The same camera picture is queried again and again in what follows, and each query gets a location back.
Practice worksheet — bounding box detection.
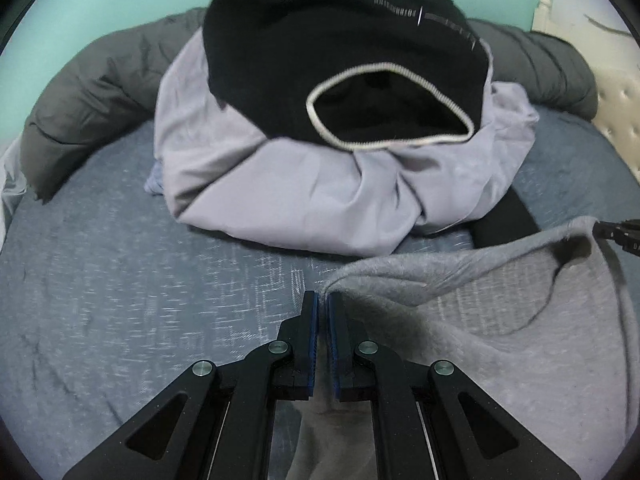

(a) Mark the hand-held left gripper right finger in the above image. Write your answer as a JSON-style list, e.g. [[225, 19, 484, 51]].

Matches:
[[327, 292, 583, 480]]

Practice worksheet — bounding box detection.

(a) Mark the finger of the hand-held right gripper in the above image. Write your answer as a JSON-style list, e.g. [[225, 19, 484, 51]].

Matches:
[[592, 219, 640, 242]]

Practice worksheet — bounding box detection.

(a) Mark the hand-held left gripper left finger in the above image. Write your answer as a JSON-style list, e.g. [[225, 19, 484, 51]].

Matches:
[[62, 290, 319, 480]]

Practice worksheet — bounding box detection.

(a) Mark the grey sweater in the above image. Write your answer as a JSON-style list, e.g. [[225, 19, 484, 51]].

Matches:
[[290, 216, 635, 480]]

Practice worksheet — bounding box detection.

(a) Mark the cream tufted headboard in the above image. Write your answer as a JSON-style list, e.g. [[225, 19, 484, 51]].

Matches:
[[530, 0, 640, 183]]

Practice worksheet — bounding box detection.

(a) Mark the lilac hoodie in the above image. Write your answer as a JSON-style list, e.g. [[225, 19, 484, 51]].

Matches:
[[152, 25, 542, 259]]

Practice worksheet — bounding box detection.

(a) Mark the bed with blue sheet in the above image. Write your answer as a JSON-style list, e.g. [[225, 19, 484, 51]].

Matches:
[[0, 107, 640, 480]]

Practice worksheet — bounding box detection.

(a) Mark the light blue garment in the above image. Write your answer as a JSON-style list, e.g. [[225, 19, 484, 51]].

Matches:
[[144, 161, 167, 197]]

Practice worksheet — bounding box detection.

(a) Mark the black sweater with white collar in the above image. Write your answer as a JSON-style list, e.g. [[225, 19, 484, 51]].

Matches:
[[204, 0, 493, 153]]

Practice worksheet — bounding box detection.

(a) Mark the dark grey rolled duvet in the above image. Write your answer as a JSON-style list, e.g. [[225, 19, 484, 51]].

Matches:
[[20, 6, 600, 206]]

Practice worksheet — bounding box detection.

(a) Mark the light grey blanket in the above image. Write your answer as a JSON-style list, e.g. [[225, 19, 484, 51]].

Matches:
[[0, 140, 29, 242]]

